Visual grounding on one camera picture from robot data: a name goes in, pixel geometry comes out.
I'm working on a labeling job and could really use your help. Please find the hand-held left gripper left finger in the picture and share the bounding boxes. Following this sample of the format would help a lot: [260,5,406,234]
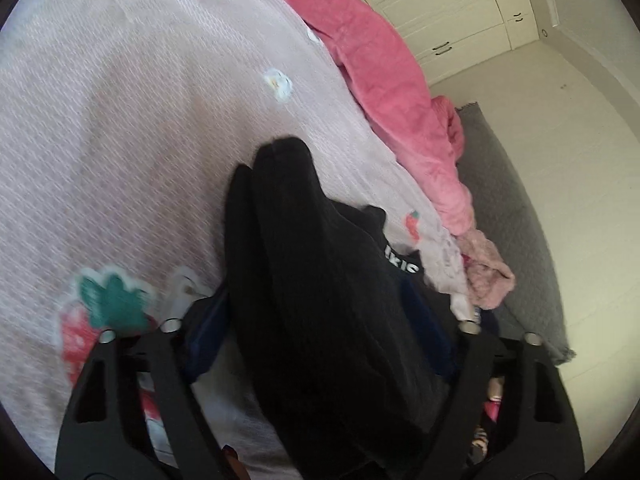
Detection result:
[54,292,241,480]

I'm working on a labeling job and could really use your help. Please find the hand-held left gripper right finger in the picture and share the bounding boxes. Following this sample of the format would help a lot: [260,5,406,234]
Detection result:
[400,280,586,480]

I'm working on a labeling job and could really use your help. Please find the black pants with orange cuffs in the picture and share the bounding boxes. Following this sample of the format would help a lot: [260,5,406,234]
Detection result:
[222,135,466,480]

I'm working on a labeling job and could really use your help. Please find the pale pink fuzzy garment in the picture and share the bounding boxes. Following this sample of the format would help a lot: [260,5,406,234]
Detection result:
[457,230,516,311]

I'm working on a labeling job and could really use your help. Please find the pink patterned small garment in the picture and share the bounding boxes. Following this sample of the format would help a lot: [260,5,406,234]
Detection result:
[470,376,507,463]

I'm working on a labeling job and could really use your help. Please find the grey floor mat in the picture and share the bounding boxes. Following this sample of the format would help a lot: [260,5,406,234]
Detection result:
[450,102,576,363]

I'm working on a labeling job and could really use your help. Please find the lilac printed bedspread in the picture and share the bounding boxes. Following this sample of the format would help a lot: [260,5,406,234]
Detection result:
[0,0,481,471]

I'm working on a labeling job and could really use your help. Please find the pink fleece blanket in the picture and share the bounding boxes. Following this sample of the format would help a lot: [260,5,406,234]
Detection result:
[250,0,476,236]

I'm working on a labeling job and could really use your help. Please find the cream wardrobe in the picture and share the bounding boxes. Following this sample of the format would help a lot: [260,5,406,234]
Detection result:
[330,0,551,86]

